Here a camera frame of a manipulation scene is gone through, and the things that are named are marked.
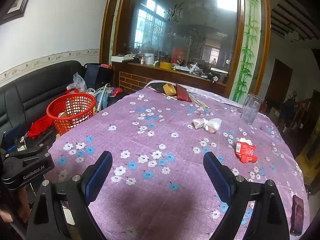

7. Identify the person's left hand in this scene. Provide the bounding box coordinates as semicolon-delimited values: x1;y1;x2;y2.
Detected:
1;187;31;223

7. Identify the red cloth on sofa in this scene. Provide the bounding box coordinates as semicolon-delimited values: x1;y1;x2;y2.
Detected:
27;115;54;139

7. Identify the red plastic basket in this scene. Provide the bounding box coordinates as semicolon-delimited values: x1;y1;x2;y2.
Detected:
46;93;96;135

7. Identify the torn red cigarette pack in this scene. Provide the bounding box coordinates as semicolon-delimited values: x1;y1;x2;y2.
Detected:
235;138;258;163

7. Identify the black leather sofa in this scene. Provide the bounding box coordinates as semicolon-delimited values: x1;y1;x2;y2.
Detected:
0;60;86;134

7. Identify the dark phone at table edge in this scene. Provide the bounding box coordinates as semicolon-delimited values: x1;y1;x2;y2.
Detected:
290;195;304;236

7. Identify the knotted clear plastic bag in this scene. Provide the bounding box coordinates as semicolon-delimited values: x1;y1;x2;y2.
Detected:
193;118;222;134

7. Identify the clear plastic bag on sofa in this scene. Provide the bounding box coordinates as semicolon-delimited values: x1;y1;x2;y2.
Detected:
67;73;87;93

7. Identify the purple floral tablecloth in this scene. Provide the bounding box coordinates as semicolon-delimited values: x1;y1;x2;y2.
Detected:
46;88;308;239

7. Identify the clear glass mug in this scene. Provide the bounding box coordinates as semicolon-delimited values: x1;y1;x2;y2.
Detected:
240;94;263;125

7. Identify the dark blue shopping bag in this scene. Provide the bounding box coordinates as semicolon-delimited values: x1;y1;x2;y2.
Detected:
84;63;114;89

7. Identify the bundle of chopsticks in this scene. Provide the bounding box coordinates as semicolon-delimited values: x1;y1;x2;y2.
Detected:
189;94;209;109

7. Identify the red foil pouch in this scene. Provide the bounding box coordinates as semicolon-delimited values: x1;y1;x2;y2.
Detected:
176;84;192;102

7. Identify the yellow tape roll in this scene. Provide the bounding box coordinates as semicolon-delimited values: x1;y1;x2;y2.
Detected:
163;83;177;96

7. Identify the wooden framed glass cabinet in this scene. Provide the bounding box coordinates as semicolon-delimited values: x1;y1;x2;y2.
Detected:
99;0;271;103

